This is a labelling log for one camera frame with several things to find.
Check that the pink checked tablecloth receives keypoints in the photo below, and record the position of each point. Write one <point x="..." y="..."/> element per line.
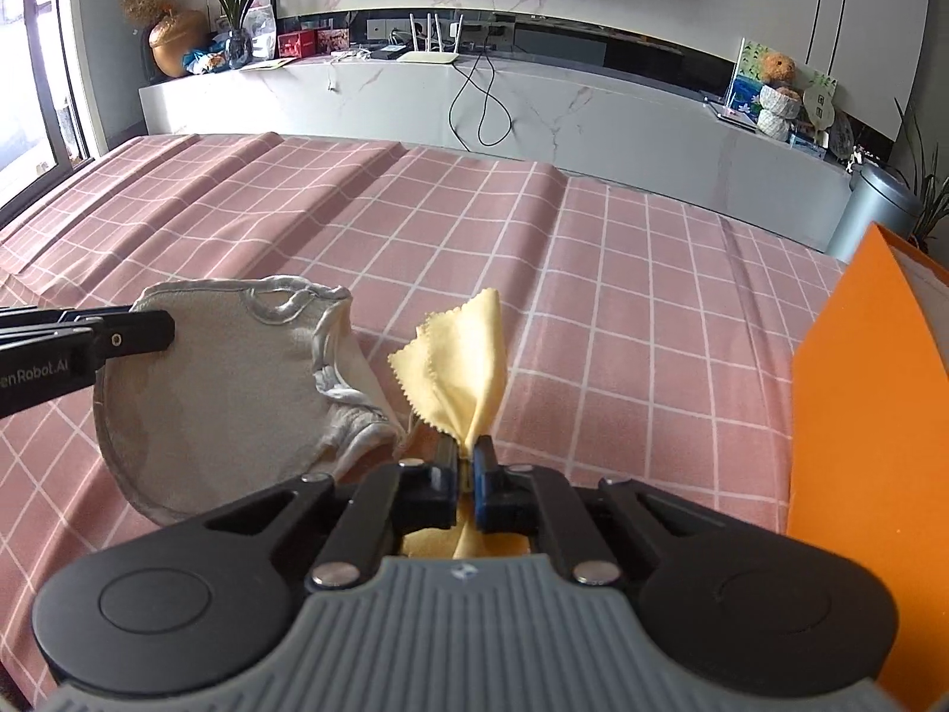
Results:
<point x="630" y="348"/>

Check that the white marble TV cabinet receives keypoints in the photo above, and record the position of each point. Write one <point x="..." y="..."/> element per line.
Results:
<point x="593" y="119"/>

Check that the flat grey device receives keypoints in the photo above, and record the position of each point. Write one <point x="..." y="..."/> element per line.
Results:
<point x="730" y="115"/>

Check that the teddy bear in white pot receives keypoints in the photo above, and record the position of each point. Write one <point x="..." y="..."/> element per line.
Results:
<point x="778" y="100"/>

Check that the blue green standing picture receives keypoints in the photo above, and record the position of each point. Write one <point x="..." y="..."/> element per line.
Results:
<point x="745" y="81"/>

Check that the green potted floor plant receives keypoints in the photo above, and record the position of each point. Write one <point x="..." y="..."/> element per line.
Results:
<point x="930" y="193"/>

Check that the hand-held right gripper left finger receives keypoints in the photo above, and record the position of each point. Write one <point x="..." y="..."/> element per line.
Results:
<point x="426" y="497"/>

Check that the glass sliding door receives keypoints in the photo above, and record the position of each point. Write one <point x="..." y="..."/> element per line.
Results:
<point x="44" y="52"/>

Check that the blue tissue box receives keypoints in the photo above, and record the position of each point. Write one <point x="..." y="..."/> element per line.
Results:
<point x="808" y="146"/>

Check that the orange cardboard box white inside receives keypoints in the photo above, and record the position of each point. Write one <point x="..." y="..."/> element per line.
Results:
<point x="860" y="423"/>

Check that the gold vase with dried flowers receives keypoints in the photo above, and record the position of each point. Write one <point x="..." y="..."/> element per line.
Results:
<point x="178" y="44"/>

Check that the red gift box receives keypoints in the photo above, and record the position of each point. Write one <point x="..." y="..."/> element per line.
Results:
<point x="333" y="41"/>
<point x="296" y="44"/>

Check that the round white hand fan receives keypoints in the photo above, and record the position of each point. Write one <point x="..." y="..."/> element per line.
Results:
<point x="821" y="100"/>

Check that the grey metal trash can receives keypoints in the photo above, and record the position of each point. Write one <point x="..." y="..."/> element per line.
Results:
<point x="871" y="208"/>

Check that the white router with antennas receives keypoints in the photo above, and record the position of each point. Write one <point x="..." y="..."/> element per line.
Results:
<point x="428" y="56"/>

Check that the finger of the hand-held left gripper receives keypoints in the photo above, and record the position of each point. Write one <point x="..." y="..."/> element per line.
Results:
<point x="133" y="334"/>

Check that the yellow cleaning cloth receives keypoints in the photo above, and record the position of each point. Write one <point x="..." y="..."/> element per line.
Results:
<point x="467" y="363"/>

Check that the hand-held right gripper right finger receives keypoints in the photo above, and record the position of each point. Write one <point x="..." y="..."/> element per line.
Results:
<point x="482" y="486"/>

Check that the green plant in glass vase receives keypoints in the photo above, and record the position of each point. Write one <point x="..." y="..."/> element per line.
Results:
<point x="239" y="44"/>

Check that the decorative plate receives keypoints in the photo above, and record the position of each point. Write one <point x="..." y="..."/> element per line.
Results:
<point x="844" y="137"/>

